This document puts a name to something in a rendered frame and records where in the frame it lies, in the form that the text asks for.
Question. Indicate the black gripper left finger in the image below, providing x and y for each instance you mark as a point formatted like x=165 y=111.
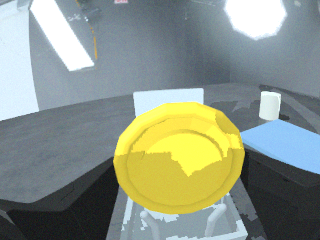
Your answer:
x=81 y=210

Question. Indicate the light blue flat mat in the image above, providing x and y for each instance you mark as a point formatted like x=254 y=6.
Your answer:
x=286 y=142

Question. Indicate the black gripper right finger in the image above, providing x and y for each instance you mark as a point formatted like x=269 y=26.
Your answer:
x=286 y=198

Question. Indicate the white cylinder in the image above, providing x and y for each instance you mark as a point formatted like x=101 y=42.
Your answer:
x=270 y=105

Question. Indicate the yellow plate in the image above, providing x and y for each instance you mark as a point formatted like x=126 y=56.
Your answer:
x=179 y=158

